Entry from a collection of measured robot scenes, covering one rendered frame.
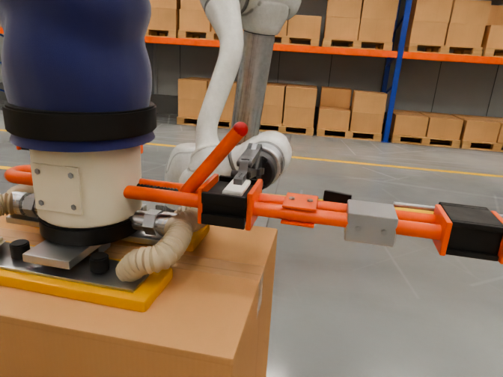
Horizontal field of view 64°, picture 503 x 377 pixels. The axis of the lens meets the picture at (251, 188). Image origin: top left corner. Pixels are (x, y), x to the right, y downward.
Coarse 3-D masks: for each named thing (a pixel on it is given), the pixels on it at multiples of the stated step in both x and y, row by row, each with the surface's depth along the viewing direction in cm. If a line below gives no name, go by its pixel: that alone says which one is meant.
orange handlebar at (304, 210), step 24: (24, 168) 72; (144, 192) 63; (168, 192) 63; (288, 192) 64; (264, 216) 60; (288, 216) 59; (312, 216) 58; (336, 216) 58; (408, 216) 60; (432, 216) 59
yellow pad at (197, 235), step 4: (208, 224) 82; (204, 228) 80; (208, 228) 81; (196, 232) 77; (200, 232) 78; (204, 232) 79; (192, 236) 76; (196, 236) 76; (200, 236) 77; (120, 240) 76; (192, 240) 74; (196, 240) 75; (200, 240) 77; (144, 244) 75; (192, 244) 73; (196, 244) 75; (188, 248) 74; (192, 248) 74
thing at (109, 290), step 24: (24, 240) 64; (0, 264) 62; (24, 264) 62; (96, 264) 60; (24, 288) 59; (48, 288) 58; (72, 288) 58; (96, 288) 58; (120, 288) 57; (144, 288) 58
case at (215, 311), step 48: (240, 240) 79; (0, 288) 60; (192, 288) 62; (240, 288) 63; (0, 336) 55; (48, 336) 53; (96, 336) 52; (144, 336) 52; (192, 336) 52; (240, 336) 53
